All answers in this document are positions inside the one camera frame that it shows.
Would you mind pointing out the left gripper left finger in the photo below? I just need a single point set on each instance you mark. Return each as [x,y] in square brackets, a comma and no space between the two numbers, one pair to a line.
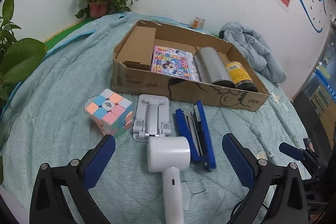
[48,204]

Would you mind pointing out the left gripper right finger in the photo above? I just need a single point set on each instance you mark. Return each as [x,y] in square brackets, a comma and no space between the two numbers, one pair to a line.
[288,204]

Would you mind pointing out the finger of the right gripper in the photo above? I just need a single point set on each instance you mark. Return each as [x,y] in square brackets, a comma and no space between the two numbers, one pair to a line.
[299,154]

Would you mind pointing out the blue stapler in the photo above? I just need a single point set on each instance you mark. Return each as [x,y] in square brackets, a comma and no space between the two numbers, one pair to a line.
[192,124]

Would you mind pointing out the pastel rubik's cube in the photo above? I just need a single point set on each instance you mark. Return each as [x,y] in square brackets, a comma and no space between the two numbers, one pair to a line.
[111,112]

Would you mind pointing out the white handheld hair dryer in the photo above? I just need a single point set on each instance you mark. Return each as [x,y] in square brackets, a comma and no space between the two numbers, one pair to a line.
[168,156]

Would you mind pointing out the grey folding phone stand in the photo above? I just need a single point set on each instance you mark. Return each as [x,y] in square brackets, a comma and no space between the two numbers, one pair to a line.
[152,118]

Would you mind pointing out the small brown cardboard box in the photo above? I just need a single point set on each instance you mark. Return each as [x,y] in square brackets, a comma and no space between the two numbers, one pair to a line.
[138,48]

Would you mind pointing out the dark glass door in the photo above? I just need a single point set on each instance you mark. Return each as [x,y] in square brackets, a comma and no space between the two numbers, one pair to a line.
[315,102]

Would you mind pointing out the yellow label dark jar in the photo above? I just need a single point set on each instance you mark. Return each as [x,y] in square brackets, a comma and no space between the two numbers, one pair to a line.
[240,77]

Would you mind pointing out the teal quilted blanket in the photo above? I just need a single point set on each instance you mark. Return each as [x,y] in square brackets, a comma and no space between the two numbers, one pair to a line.
[46,122]

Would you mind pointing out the light blue puffer jacket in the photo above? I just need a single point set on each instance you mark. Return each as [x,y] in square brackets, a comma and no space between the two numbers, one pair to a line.
[254,49]

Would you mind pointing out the silver metal tin can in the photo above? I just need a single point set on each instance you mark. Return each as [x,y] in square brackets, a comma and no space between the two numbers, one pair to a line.
[211,68]

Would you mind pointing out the large leafy green plant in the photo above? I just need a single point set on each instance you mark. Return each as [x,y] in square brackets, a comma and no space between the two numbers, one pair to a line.
[19,57]

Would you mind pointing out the colourful board game box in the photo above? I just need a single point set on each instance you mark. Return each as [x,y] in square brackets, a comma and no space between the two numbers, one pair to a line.
[173,62]

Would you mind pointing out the small orange label jar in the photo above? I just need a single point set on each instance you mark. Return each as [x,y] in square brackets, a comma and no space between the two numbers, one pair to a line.
[198,23]

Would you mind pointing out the large open cardboard tray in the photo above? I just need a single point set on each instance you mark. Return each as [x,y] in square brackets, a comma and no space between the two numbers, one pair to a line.
[137,69]

